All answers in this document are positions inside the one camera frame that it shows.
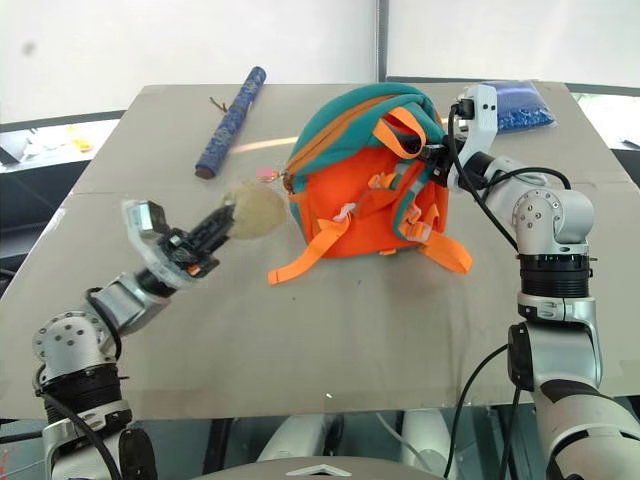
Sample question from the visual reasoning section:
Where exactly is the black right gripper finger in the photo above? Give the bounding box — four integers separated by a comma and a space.
399, 133, 443, 158

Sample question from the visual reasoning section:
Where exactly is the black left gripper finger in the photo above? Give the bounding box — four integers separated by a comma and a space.
191, 203, 239, 238
203, 225, 238, 257

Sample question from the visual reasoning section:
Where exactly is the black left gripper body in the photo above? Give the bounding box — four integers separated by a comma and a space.
158, 227, 222, 279

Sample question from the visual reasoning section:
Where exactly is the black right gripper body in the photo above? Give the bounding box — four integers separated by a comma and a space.
427, 148, 459, 189

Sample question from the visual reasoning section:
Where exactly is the cream white rounded box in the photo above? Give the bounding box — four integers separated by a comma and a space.
221, 180, 287, 240

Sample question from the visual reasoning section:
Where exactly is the orange and teal backpack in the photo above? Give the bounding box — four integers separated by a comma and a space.
267, 83, 474, 287

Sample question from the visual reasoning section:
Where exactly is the blue patterned rolled scroll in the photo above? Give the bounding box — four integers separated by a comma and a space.
194, 65, 267, 180

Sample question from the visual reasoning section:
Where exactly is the blue bead bag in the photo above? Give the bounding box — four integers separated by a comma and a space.
482, 79, 557, 132

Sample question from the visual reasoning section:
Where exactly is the yellow background object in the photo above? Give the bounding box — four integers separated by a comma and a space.
69, 127, 95, 152

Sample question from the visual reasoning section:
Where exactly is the grey robot torso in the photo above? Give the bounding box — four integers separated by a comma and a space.
192, 453, 446, 480

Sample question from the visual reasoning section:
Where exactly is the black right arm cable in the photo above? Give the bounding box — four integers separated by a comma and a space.
446, 102, 574, 251

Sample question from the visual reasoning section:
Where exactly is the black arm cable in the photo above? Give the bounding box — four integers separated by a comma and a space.
34, 287, 124, 480
446, 102, 574, 251

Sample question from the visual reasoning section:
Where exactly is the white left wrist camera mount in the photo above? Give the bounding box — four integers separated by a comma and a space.
121, 198, 202, 292

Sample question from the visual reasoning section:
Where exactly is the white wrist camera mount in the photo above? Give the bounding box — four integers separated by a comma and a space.
448, 83, 499, 194
121, 198, 202, 292

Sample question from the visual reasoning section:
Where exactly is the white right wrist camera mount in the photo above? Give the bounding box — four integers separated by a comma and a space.
448, 83, 499, 194

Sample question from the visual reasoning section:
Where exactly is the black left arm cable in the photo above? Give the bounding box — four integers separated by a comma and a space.
34, 287, 124, 480

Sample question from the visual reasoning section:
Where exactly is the dark window post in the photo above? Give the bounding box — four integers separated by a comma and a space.
372, 0, 390, 84

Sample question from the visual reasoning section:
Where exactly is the black right shoulder cable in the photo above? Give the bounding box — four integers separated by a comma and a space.
442, 342, 524, 480

